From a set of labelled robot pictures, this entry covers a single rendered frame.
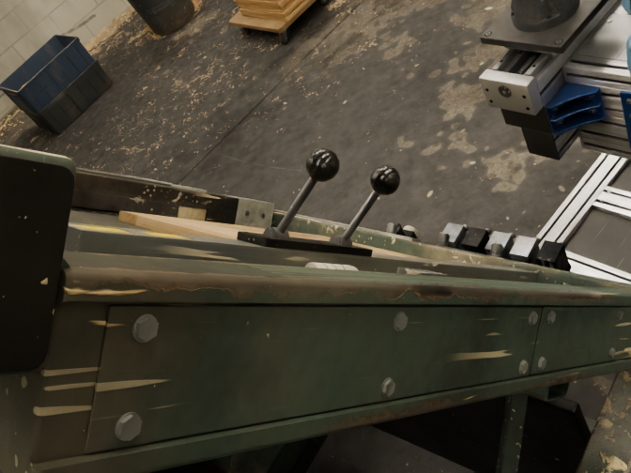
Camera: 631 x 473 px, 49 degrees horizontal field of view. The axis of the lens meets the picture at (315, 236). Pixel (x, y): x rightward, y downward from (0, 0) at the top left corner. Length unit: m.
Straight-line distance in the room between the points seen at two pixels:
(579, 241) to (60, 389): 2.06
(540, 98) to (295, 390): 1.31
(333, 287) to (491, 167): 2.51
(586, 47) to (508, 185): 1.18
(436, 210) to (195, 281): 2.52
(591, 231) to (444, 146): 1.01
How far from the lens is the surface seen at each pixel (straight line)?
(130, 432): 0.38
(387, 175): 0.84
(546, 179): 2.82
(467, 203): 2.84
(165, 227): 1.17
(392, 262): 0.94
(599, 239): 2.30
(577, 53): 1.75
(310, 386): 0.47
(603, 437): 1.31
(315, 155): 0.75
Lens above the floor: 1.97
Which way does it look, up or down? 40 degrees down
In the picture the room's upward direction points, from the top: 35 degrees counter-clockwise
